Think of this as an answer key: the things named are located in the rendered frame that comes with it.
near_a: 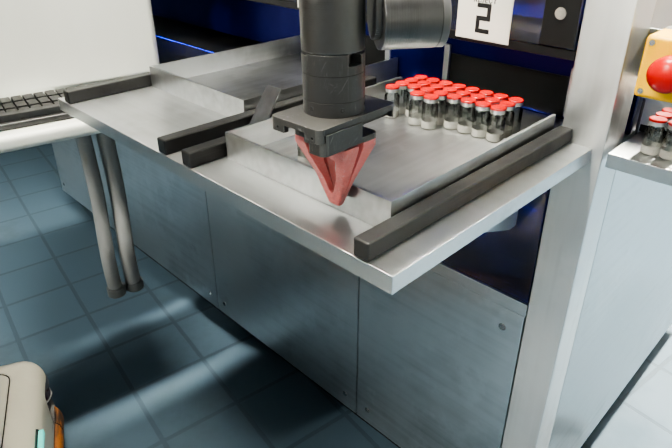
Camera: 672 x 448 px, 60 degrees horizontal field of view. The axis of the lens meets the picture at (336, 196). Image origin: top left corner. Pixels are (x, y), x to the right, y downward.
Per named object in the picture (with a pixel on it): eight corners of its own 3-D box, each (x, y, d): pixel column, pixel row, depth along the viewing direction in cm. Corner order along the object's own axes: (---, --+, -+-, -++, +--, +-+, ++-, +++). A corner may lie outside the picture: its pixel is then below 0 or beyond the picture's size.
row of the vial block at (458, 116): (399, 109, 88) (401, 79, 86) (505, 139, 77) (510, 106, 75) (390, 112, 87) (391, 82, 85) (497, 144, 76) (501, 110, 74)
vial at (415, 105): (414, 119, 84) (416, 88, 82) (426, 123, 83) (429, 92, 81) (404, 123, 83) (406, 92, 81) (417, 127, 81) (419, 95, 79)
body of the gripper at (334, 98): (395, 121, 56) (398, 43, 53) (320, 152, 50) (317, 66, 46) (346, 106, 60) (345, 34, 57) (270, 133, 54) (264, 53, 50)
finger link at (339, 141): (377, 205, 58) (378, 116, 54) (326, 233, 54) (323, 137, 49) (328, 185, 62) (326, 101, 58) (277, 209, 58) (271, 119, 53)
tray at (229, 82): (300, 52, 121) (299, 35, 119) (397, 76, 105) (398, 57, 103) (152, 86, 99) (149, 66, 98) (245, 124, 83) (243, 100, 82)
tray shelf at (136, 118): (284, 57, 125) (284, 48, 124) (613, 146, 81) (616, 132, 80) (60, 109, 95) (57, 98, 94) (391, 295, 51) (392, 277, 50)
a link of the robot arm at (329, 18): (294, -25, 51) (301, -16, 46) (371, -28, 52) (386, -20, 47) (298, 54, 54) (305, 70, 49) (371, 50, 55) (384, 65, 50)
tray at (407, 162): (399, 97, 94) (400, 76, 92) (551, 139, 78) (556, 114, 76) (227, 158, 72) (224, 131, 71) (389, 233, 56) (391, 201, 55)
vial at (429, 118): (427, 123, 83) (429, 92, 81) (439, 127, 81) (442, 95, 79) (417, 127, 81) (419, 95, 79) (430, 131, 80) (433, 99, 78)
